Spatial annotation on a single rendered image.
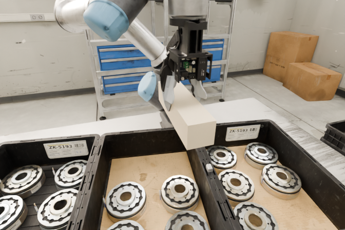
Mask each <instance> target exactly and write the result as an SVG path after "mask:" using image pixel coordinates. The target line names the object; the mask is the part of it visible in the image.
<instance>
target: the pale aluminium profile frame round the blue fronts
mask: <svg viewBox="0 0 345 230"><path fill-rule="evenodd" d="M150 2H151V25H152V34H153V35H154V36H155V37H156V33H155V5H154V1H150ZM236 2H237V0H232V6H231V14H230V19H229V28H228V34H229V38H227V44H226V45H224V47H223V48H226V53H225V60H219V61H212V65H221V64H224V70H223V72H221V74H223V79H221V78H220V80H219V81H218V82H216V81H213V82H206V83H202V84H203V87H207V86H211V87H212V88H213V89H215V90H216V91H217V92H214V93H207V97H214V96H219V95H220V98H221V99H220V100H219V101H220V102H224V101H225V100H224V99H223V98H224V94H225V86H226V78H227V70H228V63H229V54H230V50H231V42H232V34H233V26H234V18H235V11H236ZM163 11H164V38H165V42H164V46H167V45H168V0H164V1H163ZM209 11H210V1H209V3H208V5H207V15H206V22H207V30H205V34H208V25H209ZM89 32H90V36H89ZM84 33H85V39H86V44H87V49H88V54H89V60H90V65H91V71H92V76H93V81H94V86H95V91H96V95H97V101H98V106H99V111H100V116H101V117H100V118H99V119H100V120H101V121H102V120H105V119H106V117H103V116H104V112H108V111H115V110H121V109H129V108H136V107H143V106H150V104H149V103H148V102H143V103H135V104H128V105H121V106H113V107H104V106H103V101H104V100H106V99H114V98H122V97H130V96H136V95H139V94H138V91H134V92H126V93H117V94H115V93H111V94H109V95H103V94H104V93H103V91H104V87H103V85H102V77H101V76H105V75H115V74H125V73H136V72H147V71H154V68H153V67H152V66H151V67H139V68H128V69H117V70H106V71H100V69H99V62H98V54H97V51H96V47H95V46H93V47H91V43H90V37H91V40H94V35H93V31H92V30H91V29H90V30H88V29H85V30H84ZM166 38H167V41H166ZM88 42H89V46H88ZM92 48H93V53H92ZM94 60H95V64H94ZM95 66H96V69H97V71H96V69H95ZM97 77H98V79H97ZM216 85H221V86H222V87H221V89H220V88H218V87H217V86H216Z"/></svg>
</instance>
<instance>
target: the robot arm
mask: <svg viewBox="0 0 345 230"><path fill-rule="evenodd" d="M148 1H149V0H56V1H55V4H54V11H53V13H54V18H55V20H56V22H57V24H58V25H59V26H60V27H61V28H62V29H64V30H66V31H68V32H72V33H79V32H82V31H84V30H85V29H91V30H92V31H94V32H95V33H96V34H97V35H98V36H100V37H101V38H103V39H105V40H107V41H109V42H116V41H117V40H118V39H119V38H120V37H121V35H124V36H125V37H126V38H127V39H128V40H129V41H130V42H131V43H132V44H134V45H135V46H136V47H137V48H138V49H139V50H140V51H141V52H142V53H143V54H144V55H146V56H147V57H148V58H149V59H150V60H151V65H152V67H153V68H154V71H153V72H151V71H150V72H148V73H147V74H146V75H145V76H143V78H142V79H141V81H140V83H139V86H138V94H139V96H140V97H142V98H143V99H144V100H145V101H147V102H148V103H149V104H150V105H152V106H153V107H154V108H156V109H157V110H158V111H160V112H161V114H162V115H163V117H164V119H165V120H166V121H167V122H169V123H170V124H172V122H171V121H170V119H169V117H168V115H167V113H166V112H165V110H164V108H163V106H162V104H161V103H160V101H159V86H158V82H159V81H160V84H161V90H162V96H163V101H164V105H165V107H166V109H167V111H170V108H171V104H173V103H174V99H175V95H174V88H175V86H176V84H177V82H178V83H180V81H185V80H189V82H190V83H191V91H192V93H193V96H194V97H195V98H196V99H197V100H198V101H199V102H200V100H201V98H203V99H207V94H206V91H205V90H204V88H203V84H202V81H204V80H205V79H206V77H207V78H208V79H209V80H210V78H211V71H212V61H213V54H212V53H210V52H208V51H206V50H204V49H202V40H203V30H207V22H206V18H205V17H204V16H206V15H207V5H208V3H209V0H168V15H170V16H171V17H170V18H169V24H170V25H171V26H178V30H176V32H175V33H174V35H173V37H172V38H171V40H170V41H169V43H168V45H167V46H164V45H163V44H162V43H161V42H160V41H159V40H158V39H157V38H156V37H155V36H154V35H153V34H152V33H151V32H150V31H149V30H148V29H147V28H146V27H145V26H144V25H143V24H142V23H141V22H140V21H139V20H138V19H137V18H136V17H137V16H138V14H139V13H140V12H141V10H142V9H143V8H144V7H145V5H146V4H147V3H148ZM208 60H209V61H210V65H209V72H207V61H208Z"/></svg>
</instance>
